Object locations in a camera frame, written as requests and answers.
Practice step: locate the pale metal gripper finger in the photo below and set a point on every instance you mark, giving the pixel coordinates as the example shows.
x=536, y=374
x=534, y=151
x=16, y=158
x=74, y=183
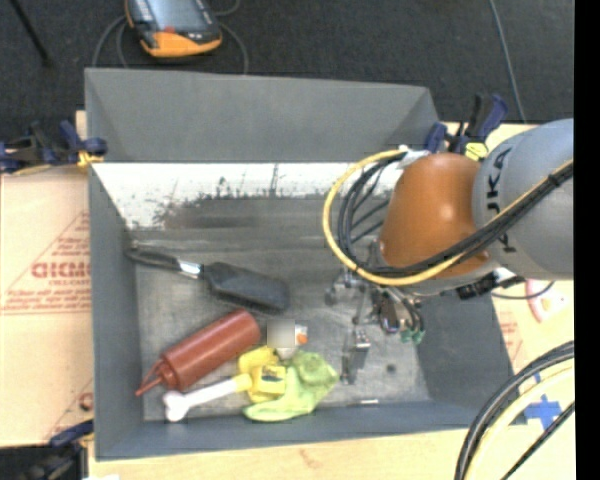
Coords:
x=341, y=288
x=356, y=360

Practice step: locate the light green cloth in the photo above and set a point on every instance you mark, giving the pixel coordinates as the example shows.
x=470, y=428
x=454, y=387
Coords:
x=310, y=375

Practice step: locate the black brush with metal collar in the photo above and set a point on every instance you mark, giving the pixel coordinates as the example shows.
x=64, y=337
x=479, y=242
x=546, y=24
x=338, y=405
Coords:
x=250, y=285

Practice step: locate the yellow toy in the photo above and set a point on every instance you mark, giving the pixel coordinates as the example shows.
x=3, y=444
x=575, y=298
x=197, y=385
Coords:
x=262, y=370

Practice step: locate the red-brown squeeze bottle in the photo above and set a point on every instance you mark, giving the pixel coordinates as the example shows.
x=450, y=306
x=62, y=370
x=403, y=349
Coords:
x=210, y=350

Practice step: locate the white toy bone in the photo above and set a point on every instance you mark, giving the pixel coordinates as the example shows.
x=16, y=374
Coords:
x=200, y=395

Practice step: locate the grey metal bin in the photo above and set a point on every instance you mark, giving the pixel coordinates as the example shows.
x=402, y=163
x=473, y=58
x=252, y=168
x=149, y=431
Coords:
x=230, y=118

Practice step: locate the brown cardboard board red print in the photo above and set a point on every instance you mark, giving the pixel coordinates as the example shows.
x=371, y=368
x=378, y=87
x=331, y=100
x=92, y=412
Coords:
x=40, y=268

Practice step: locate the black cylinder on white bracket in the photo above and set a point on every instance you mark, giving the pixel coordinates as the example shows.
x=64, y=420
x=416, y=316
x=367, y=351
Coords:
x=475, y=288

